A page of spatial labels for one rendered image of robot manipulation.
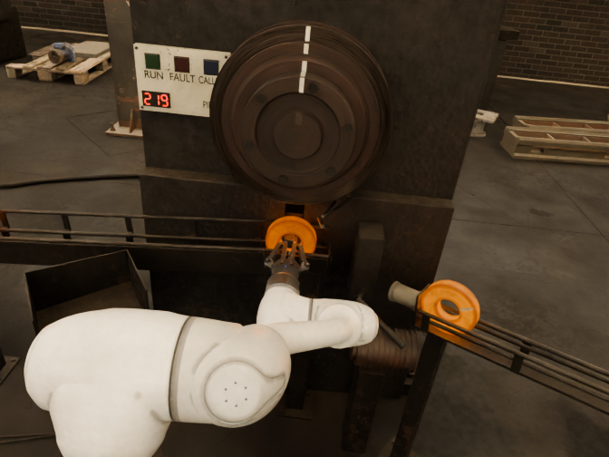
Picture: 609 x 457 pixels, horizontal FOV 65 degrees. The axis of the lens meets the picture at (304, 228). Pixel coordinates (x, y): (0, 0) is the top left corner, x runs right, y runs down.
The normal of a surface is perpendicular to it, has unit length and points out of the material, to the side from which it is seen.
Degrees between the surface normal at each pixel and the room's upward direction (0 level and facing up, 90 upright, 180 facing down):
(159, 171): 0
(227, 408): 52
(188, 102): 90
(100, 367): 47
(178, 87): 90
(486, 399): 0
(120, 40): 90
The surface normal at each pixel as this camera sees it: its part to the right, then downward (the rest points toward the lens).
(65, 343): -0.20, -0.59
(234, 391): 0.14, -0.04
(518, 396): 0.09, -0.85
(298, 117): -0.07, 0.52
